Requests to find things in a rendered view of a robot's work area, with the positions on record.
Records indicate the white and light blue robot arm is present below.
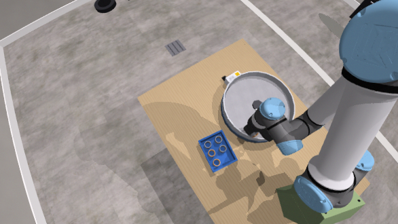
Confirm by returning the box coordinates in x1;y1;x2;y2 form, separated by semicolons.
254;0;398;213

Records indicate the blue crate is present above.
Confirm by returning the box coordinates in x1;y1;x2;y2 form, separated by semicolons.
198;130;238;172

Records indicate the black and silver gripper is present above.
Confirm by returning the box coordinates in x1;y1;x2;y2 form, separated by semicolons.
243;113;273;142

